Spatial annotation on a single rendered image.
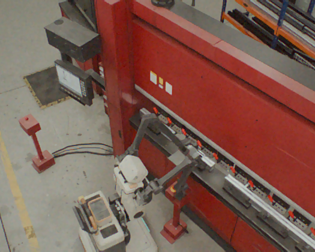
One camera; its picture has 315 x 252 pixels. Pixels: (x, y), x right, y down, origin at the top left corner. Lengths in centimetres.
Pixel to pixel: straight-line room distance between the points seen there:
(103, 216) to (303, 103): 194
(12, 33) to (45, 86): 177
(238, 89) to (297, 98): 50
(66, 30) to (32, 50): 336
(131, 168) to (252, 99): 113
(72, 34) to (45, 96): 248
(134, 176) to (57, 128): 252
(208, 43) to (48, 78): 388
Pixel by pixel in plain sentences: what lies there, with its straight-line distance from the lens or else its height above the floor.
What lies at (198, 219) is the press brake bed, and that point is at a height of 5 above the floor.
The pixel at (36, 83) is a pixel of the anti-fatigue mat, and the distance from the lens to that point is 625.
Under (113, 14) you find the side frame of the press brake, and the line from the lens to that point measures 334.
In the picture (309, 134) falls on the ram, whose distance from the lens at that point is 267.
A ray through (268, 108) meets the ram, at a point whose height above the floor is 204.
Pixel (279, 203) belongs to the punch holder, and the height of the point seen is 119.
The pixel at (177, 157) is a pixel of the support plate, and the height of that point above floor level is 100.
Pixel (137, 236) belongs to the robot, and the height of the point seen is 28.
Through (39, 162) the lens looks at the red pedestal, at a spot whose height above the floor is 12.
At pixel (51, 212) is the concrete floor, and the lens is 464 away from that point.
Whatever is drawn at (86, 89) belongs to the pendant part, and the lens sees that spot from 371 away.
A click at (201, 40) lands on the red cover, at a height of 228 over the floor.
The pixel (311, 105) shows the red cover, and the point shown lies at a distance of 252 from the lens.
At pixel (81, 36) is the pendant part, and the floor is 195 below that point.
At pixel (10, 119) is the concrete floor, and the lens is 578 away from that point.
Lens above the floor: 388
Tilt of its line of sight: 47 degrees down
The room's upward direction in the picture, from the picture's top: straight up
